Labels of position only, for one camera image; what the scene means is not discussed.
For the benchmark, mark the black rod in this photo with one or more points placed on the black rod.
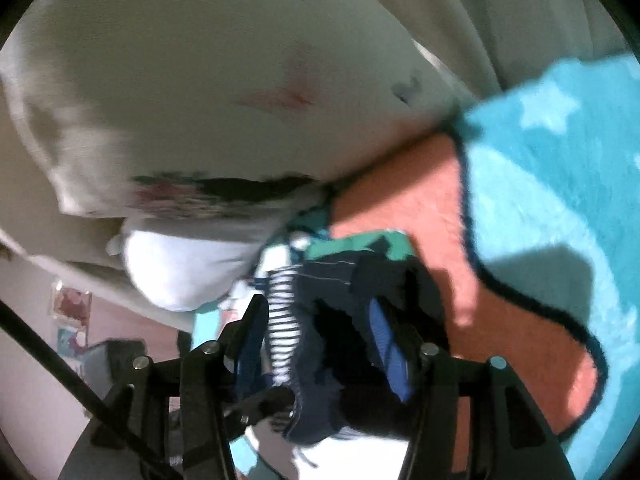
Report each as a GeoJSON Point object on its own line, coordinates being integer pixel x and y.
{"type": "Point", "coordinates": [50, 355]}

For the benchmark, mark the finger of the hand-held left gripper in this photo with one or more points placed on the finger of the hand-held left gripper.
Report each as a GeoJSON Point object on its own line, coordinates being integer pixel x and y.
{"type": "Point", "coordinates": [270, 400]}

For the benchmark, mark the grey white plush pillow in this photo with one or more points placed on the grey white plush pillow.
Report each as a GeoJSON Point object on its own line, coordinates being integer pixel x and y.
{"type": "Point", "coordinates": [185, 265]}

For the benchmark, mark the striped pants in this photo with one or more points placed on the striped pants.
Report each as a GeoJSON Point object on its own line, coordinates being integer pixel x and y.
{"type": "Point", "coordinates": [330, 355]}

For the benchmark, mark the pink wall picture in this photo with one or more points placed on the pink wall picture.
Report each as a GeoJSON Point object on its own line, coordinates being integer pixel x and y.
{"type": "Point", "coordinates": [70, 300]}

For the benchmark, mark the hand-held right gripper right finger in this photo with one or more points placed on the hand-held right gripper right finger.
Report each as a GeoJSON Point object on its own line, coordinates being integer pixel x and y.
{"type": "Point", "coordinates": [390, 360]}

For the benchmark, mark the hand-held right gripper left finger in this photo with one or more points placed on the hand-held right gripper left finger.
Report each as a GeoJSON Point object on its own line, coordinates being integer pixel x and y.
{"type": "Point", "coordinates": [248, 365]}

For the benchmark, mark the grey box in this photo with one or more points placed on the grey box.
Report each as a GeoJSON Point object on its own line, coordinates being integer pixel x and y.
{"type": "Point", "coordinates": [110, 365]}

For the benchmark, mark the blue wall picture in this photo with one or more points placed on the blue wall picture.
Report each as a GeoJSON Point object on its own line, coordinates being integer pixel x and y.
{"type": "Point", "coordinates": [72, 342]}

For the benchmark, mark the cream floral pillow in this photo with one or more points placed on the cream floral pillow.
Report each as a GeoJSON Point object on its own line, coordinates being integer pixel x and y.
{"type": "Point", "coordinates": [200, 85]}

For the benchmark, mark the printed blanket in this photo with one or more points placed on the printed blanket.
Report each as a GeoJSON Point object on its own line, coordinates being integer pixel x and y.
{"type": "Point", "coordinates": [530, 200]}

